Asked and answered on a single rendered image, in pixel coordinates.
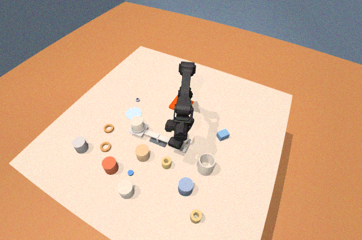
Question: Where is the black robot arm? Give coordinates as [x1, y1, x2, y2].
[165, 61, 196, 142]

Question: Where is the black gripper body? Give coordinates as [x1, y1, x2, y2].
[168, 119, 195, 149]

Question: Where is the yellow ring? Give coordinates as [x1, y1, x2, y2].
[161, 156, 171, 169]
[190, 209, 202, 224]

